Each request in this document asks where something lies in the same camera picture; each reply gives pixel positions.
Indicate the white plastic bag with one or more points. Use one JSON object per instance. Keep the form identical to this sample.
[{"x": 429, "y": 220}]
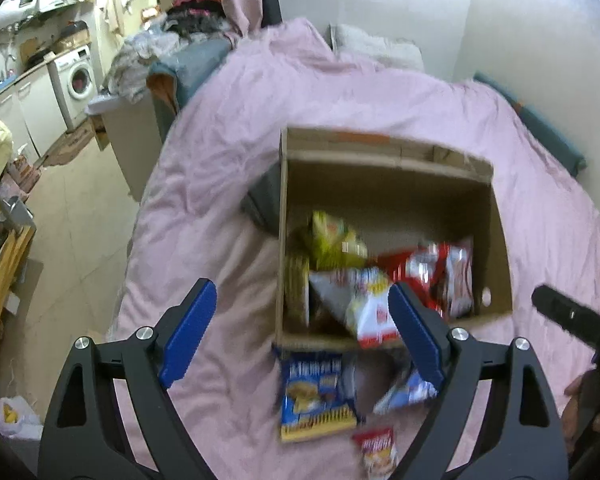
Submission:
[{"x": 18, "y": 420}]

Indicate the blue biscuit snack bag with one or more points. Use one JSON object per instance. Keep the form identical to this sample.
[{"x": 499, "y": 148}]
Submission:
[{"x": 316, "y": 400}]

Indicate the white kitchen cabinets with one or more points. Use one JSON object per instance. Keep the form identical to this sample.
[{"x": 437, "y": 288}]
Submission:
[{"x": 29, "y": 108}]

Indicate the yellow chips bag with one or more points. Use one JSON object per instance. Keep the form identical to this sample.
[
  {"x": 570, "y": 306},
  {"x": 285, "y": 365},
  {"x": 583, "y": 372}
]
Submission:
[{"x": 332, "y": 244}]

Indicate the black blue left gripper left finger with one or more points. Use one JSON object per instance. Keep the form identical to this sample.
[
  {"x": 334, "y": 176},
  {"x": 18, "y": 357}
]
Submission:
[{"x": 84, "y": 436}]

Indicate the beige waffle snack pack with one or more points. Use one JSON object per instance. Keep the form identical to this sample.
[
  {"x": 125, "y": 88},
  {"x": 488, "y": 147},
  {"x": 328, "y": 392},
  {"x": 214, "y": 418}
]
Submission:
[{"x": 296, "y": 290}]

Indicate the blue white snack bag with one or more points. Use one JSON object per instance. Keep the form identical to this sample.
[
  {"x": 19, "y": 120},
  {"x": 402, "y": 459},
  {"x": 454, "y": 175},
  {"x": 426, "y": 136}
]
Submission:
[{"x": 408, "y": 389}]

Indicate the white washing machine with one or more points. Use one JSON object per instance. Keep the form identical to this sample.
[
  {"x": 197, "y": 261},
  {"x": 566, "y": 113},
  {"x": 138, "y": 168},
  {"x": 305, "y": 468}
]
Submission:
[{"x": 74, "y": 84}]

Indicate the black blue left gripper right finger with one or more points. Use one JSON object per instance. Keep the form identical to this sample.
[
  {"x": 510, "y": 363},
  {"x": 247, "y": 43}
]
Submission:
[{"x": 494, "y": 416}]

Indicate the red snack bag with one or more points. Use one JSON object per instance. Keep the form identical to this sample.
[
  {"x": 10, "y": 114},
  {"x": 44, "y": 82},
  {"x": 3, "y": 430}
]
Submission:
[{"x": 439, "y": 273}]

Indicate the teal bolster cushion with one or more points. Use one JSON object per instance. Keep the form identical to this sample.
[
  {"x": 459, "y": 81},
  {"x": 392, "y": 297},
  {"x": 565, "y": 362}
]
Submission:
[{"x": 550, "y": 137}]

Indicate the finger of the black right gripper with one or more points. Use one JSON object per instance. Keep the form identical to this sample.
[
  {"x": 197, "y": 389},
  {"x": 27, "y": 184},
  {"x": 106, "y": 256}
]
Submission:
[{"x": 580, "y": 321}]

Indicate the dark grey cushion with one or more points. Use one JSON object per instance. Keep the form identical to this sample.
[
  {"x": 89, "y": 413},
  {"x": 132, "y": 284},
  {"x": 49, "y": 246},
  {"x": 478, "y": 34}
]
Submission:
[{"x": 262, "y": 201}]

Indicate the red white rice cake pack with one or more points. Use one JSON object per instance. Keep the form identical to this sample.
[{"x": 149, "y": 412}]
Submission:
[{"x": 379, "y": 456}]

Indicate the grey white pillow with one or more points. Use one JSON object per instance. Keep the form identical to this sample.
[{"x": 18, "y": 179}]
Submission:
[{"x": 395, "y": 53}]

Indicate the brown floor mat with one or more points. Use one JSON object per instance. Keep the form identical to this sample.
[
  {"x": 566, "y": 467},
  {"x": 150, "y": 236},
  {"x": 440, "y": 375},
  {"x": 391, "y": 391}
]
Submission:
[{"x": 69, "y": 146}]

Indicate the brown cardboard box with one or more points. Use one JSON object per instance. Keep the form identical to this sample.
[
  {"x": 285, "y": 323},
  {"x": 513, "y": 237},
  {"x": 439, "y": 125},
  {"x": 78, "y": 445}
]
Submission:
[{"x": 397, "y": 193}]

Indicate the pile of clothes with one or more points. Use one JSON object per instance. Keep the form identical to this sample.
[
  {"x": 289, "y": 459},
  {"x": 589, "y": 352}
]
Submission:
[{"x": 186, "y": 22}]

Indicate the white side cabinet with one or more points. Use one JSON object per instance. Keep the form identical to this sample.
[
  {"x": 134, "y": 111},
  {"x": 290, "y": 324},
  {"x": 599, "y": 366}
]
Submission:
[{"x": 133, "y": 132}]

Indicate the pink bed duvet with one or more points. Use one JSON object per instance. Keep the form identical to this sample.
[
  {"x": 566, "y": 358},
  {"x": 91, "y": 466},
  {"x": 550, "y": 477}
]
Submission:
[{"x": 190, "y": 226}]

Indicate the white red chips bag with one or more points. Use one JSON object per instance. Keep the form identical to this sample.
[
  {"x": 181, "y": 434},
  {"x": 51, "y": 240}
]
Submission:
[{"x": 358, "y": 299}]

